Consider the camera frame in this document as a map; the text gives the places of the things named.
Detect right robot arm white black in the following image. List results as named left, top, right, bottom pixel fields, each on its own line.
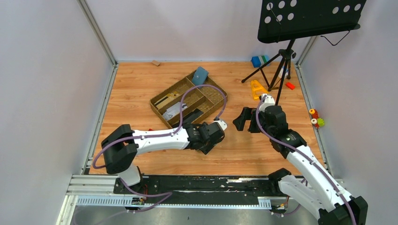
left=233, top=105, right=368, bottom=225

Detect woven divided basket tray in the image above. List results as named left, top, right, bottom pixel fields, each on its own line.
left=150, top=71, right=228, bottom=128

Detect orange green toy pieces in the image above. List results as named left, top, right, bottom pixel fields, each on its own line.
left=309, top=108, right=325, bottom=129

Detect blue leather card holder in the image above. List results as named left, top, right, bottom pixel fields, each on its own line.
left=191, top=67, right=209, bottom=86

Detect gold credit card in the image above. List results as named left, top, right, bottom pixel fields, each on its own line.
left=154, top=91, right=180, bottom=109

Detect blue green white blocks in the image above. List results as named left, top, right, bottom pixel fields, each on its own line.
left=251, top=55, right=270, bottom=68

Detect white cable duct rail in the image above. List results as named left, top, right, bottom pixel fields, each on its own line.
left=76, top=196, right=272, bottom=210

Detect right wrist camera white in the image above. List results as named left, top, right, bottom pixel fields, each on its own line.
left=259, top=94, right=276, bottom=112

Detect black card in basket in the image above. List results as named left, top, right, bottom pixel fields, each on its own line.
left=169, top=108, right=203, bottom=128

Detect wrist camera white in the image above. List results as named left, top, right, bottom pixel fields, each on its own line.
left=259, top=94, right=276, bottom=112
left=214, top=119, right=228, bottom=131

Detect silver grey card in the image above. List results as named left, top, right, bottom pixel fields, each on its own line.
left=162, top=102, right=180, bottom=121

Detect small cardboard piece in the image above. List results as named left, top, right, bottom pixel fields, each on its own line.
left=152, top=60, right=161, bottom=67

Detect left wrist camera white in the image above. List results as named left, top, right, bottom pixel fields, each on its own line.
left=214, top=119, right=228, bottom=131

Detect black music stand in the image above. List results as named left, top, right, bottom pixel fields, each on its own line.
left=241, top=0, right=366, bottom=101

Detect small red block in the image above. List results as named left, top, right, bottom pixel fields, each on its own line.
left=285, top=82, right=296, bottom=90

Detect yellow triangular toy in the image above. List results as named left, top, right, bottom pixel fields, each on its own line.
left=250, top=80, right=268, bottom=100

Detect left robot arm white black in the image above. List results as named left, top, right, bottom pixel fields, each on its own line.
left=101, top=120, right=227, bottom=186

